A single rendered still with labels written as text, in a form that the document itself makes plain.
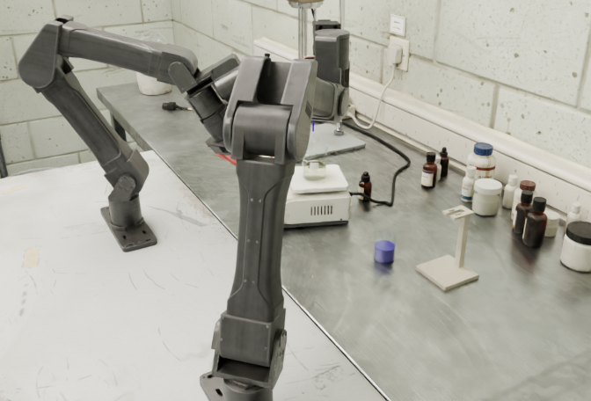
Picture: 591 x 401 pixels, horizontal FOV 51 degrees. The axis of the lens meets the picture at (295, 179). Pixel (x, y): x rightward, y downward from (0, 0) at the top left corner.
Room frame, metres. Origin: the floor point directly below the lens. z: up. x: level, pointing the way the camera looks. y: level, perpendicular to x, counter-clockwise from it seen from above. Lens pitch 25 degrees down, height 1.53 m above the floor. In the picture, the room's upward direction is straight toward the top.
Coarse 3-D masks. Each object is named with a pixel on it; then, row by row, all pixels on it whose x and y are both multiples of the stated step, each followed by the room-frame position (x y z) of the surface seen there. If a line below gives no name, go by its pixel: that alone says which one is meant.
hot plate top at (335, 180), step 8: (296, 168) 1.24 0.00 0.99; (328, 168) 1.24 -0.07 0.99; (336, 168) 1.24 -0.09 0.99; (296, 176) 1.20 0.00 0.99; (328, 176) 1.20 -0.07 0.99; (336, 176) 1.20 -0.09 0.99; (296, 184) 1.16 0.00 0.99; (304, 184) 1.16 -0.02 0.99; (312, 184) 1.16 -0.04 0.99; (320, 184) 1.16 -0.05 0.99; (328, 184) 1.16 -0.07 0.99; (336, 184) 1.16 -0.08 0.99; (344, 184) 1.16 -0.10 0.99; (296, 192) 1.13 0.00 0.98; (304, 192) 1.14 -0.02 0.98; (312, 192) 1.14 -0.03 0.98
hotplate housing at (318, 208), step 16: (288, 192) 1.16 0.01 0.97; (320, 192) 1.16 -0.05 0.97; (336, 192) 1.16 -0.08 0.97; (288, 208) 1.13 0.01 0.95; (304, 208) 1.13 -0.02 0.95; (320, 208) 1.14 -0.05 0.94; (336, 208) 1.14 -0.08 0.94; (288, 224) 1.13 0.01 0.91; (304, 224) 1.13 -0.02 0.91; (320, 224) 1.14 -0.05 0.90
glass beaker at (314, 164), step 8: (312, 144) 1.22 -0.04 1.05; (320, 144) 1.21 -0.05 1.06; (312, 152) 1.17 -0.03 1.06; (320, 152) 1.17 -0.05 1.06; (304, 160) 1.18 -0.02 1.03; (312, 160) 1.17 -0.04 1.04; (320, 160) 1.17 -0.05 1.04; (304, 168) 1.18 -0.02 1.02; (312, 168) 1.17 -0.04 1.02; (320, 168) 1.17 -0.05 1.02; (304, 176) 1.18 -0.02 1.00; (312, 176) 1.17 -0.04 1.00; (320, 176) 1.17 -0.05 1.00
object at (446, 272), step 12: (456, 216) 0.94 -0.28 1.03; (468, 216) 0.97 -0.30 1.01; (456, 252) 0.97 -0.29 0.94; (420, 264) 0.98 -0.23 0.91; (432, 264) 0.98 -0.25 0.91; (444, 264) 0.98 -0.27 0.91; (456, 264) 0.97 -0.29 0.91; (432, 276) 0.94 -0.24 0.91; (444, 276) 0.94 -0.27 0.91; (456, 276) 0.94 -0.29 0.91; (468, 276) 0.94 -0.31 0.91; (444, 288) 0.91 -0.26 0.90
